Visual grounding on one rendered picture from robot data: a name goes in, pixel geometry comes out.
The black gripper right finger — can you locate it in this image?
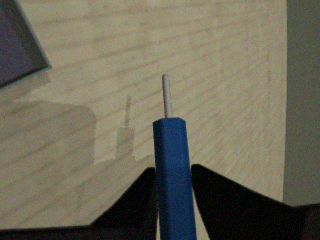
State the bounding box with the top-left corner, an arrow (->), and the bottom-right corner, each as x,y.
191,164 -> 320,240

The dark blue stylus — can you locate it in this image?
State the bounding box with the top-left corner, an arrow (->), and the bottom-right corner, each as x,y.
153,74 -> 197,240

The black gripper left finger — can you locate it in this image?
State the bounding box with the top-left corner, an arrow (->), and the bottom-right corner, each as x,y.
0,167 -> 158,240

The black keyboard with white keys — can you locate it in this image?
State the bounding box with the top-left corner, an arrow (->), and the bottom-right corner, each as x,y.
0,0 -> 53,93

